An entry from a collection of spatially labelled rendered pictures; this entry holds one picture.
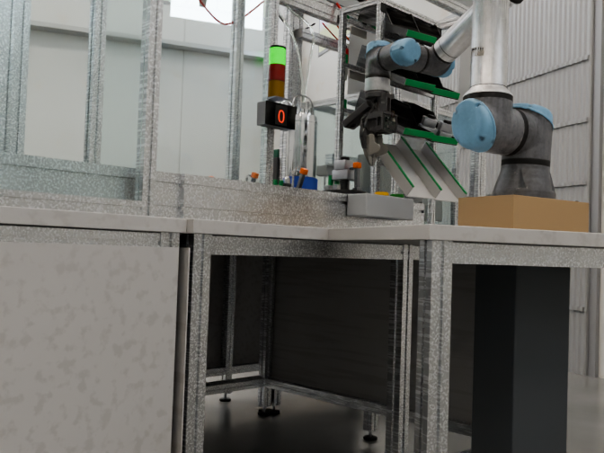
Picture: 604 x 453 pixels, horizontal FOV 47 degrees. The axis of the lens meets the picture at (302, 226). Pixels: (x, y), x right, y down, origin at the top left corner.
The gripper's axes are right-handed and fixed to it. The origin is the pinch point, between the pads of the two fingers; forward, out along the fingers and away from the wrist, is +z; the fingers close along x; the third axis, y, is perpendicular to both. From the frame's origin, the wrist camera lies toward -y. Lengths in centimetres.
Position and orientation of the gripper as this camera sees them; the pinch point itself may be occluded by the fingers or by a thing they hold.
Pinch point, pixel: (369, 162)
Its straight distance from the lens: 209.8
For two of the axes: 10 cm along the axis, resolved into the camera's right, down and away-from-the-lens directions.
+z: -0.3, 10.0, -0.3
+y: 7.1, 0.0, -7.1
